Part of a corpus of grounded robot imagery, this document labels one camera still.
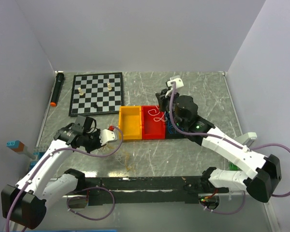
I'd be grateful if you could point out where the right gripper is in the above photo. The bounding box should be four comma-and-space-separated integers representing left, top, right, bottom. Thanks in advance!
156, 88, 185, 128

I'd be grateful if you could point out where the blue cable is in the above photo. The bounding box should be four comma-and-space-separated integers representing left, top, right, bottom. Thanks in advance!
164, 111, 184, 135

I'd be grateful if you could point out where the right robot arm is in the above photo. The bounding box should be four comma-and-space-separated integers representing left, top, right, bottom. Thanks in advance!
155, 89, 281, 203

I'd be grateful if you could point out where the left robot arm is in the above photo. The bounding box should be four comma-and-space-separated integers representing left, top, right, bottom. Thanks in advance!
0, 116, 116, 232

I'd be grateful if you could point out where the red plastic bin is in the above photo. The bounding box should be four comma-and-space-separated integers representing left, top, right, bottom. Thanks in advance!
141, 105, 165, 140

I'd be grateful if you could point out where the black plastic bin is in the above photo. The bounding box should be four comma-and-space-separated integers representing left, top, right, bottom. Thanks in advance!
164, 112, 185, 139

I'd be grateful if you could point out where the yellow plastic bin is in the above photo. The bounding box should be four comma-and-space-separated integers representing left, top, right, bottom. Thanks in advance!
119, 106, 142, 141

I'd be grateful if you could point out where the black white chessboard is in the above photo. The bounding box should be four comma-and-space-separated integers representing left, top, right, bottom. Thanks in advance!
69, 72, 124, 117

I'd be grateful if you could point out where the cream chess piece left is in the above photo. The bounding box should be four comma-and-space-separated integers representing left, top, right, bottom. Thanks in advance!
78, 87, 84, 96

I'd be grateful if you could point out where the cream chess piece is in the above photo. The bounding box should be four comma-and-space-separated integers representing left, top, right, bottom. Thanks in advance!
78, 87, 84, 96
107, 83, 112, 91

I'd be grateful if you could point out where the cream chess piece right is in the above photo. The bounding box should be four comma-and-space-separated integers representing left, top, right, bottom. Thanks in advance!
107, 83, 112, 91

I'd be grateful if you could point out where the black marker orange cap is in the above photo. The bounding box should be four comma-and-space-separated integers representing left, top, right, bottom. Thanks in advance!
50, 72, 65, 107

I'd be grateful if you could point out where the toy brick structure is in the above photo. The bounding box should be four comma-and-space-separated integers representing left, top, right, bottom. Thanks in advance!
6, 140, 47, 171

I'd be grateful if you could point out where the green small block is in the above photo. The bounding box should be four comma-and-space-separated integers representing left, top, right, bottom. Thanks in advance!
229, 163, 240, 171

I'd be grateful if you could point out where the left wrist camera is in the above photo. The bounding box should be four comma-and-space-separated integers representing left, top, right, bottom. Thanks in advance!
99, 126, 118, 146

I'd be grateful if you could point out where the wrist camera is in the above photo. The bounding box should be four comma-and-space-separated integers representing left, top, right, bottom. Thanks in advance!
165, 75, 184, 97
99, 126, 118, 146

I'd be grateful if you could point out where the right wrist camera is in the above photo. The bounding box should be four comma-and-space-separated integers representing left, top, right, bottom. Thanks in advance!
165, 75, 184, 97

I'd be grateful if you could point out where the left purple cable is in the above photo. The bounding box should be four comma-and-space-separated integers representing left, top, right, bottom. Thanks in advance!
4, 126, 124, 232

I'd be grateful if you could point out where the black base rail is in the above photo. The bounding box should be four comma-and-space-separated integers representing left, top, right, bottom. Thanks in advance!
68, 176, 229, 206

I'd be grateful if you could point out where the grey white wall bracket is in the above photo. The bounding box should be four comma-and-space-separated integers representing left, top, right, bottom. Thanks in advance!
235, 132, 258, 147

